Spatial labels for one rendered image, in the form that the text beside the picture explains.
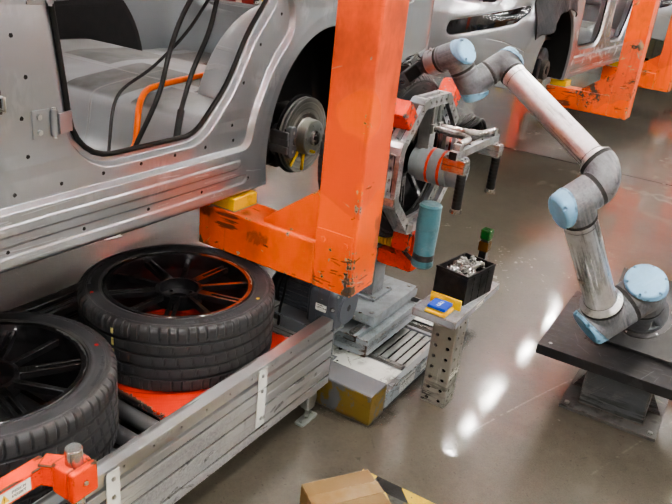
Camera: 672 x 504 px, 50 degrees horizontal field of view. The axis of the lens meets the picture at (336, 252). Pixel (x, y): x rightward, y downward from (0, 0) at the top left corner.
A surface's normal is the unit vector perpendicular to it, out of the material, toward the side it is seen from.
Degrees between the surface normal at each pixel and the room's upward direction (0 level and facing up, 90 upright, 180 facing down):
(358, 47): 90
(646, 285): 39
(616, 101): 90
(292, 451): 0
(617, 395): 90
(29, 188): 93
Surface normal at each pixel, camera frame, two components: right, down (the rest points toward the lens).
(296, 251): -0.54, 0.29
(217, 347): 0.53, 0.39
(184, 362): 0.24, 0.41
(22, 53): 0.84, 0.27
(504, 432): 0.10, -0.91
